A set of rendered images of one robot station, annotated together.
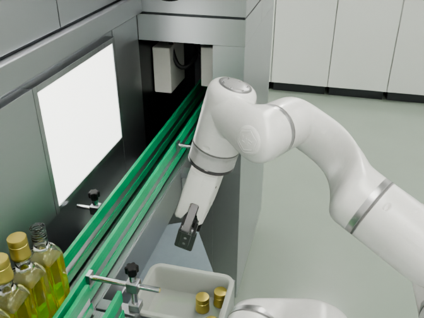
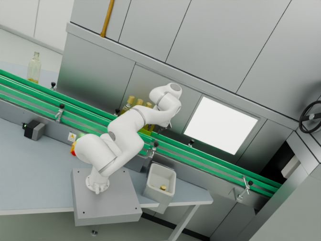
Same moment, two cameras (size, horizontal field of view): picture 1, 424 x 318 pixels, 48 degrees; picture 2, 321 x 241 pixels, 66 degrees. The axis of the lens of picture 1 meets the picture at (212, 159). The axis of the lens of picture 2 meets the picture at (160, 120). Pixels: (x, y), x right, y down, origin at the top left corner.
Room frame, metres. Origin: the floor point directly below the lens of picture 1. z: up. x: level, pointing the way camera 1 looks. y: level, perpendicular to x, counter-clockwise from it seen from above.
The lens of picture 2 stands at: (0.32, -1.02, 1.81)
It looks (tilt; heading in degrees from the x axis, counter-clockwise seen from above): 27 degrees down; 71
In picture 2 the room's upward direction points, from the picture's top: 25 degrees clockwise
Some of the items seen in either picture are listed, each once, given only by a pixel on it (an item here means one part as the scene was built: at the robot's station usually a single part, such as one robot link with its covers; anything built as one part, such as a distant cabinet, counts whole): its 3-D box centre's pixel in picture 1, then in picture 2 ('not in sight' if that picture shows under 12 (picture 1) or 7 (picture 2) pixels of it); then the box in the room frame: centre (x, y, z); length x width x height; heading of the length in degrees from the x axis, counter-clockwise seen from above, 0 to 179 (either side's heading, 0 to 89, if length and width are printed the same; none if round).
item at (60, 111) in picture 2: not in sight; (58, 115); (0.18, 0.29, 0.94); 0.07 x 0.04 x 0.13; 76
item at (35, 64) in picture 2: not in sight; (34, 70); (-0.07, 0.64, 1.01); 0.06 x 0.06 x 0.26; 71
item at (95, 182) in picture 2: not in sight; (101, 174); (0.48, -0.05, 0.89); 0.16 x 0.13 x 0.15; 100
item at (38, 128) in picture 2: not in sight; (34, 130); (0.07, 0.30, 0.79); 0.08 x 0.08 x 0.08; 76
